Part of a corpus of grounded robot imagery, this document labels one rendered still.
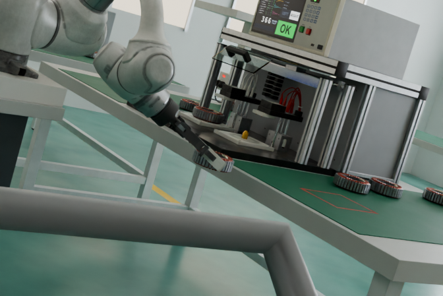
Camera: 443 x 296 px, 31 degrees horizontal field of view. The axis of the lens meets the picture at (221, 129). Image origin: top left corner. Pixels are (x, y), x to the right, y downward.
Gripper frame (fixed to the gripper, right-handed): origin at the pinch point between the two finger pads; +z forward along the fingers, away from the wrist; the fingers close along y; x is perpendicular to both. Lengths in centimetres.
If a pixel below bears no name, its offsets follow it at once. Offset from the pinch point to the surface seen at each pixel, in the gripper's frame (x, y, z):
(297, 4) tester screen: 59, -58, 5
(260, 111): 23, -47, 18
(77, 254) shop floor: -70, -128, 32
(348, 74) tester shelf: 49, -29, 24
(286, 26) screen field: 51, -61, 8
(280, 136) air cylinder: 21, -46, 29
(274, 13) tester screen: 53, -69, 4
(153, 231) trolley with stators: -6, 160, -57
